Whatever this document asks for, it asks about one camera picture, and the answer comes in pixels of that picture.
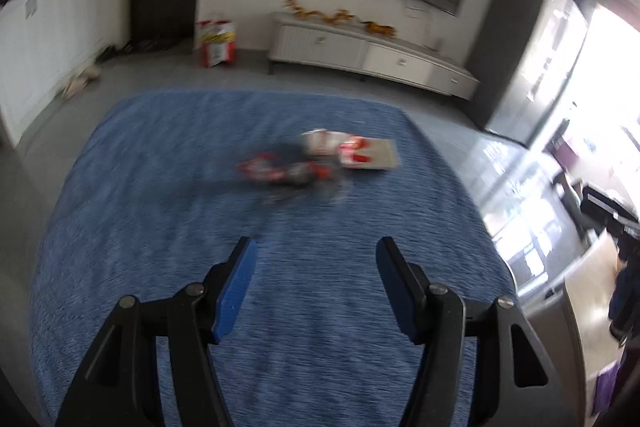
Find blue fuzzy blanket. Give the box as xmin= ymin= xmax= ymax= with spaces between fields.
xmin=30 ymin=89 xmax=518 ymax=427

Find clear plastic wrapper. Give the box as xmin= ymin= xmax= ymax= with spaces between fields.
xmin=260 ymin=167 xmax=351 ymax=206

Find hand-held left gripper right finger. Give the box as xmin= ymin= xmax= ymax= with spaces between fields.
xmin=376 ymin=236 xmax=566 ymax=427

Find red yellow gift bag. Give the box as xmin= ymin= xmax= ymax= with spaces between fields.
xmin=195 ymin=18 xmax=237 ymax=68

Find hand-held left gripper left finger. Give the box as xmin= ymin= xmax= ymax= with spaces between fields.
xmin=55 ymin=236 xmax=258 ymax=427

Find white television stand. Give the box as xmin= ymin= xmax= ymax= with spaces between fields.
xmin=266 ymin=11 xmax=481 ymax=100

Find gold dragon figurine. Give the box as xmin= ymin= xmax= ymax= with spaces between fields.
xmin=322 ymin=8 xmax=357 ymax=26
xmin=284 ymin=0 xmax=321 ymax=22

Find row of dark shoes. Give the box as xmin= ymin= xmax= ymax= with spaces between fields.
xmin=99 ymin=39 xmax=176 ymax=58

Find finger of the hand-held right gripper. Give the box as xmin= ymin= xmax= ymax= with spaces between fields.
xmin=580 ymin=186 xmax=640 ymax=236

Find red snack wrapper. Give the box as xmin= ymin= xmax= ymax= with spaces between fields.
xmin=237 ymin=152 xmax=331 ymax=185

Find white base cabinet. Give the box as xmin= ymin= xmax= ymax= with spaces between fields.
xmin=0 ymin=0 xmax=108 ymax=148

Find grey refrigerator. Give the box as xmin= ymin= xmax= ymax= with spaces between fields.
xmin=470 ymin=0 xmax=591 ymax=145

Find purple cloth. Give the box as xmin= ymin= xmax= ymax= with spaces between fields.
xmin=595 ymin=362 xmax=623 ymax=414

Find person's dark trousers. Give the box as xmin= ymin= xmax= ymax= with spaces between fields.
xmin=607 ymin=252 xmax=640 ymax=348

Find gold tiger figurine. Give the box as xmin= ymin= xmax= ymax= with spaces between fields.
xmin=364 ymin=20 xmax=398 ymax=38

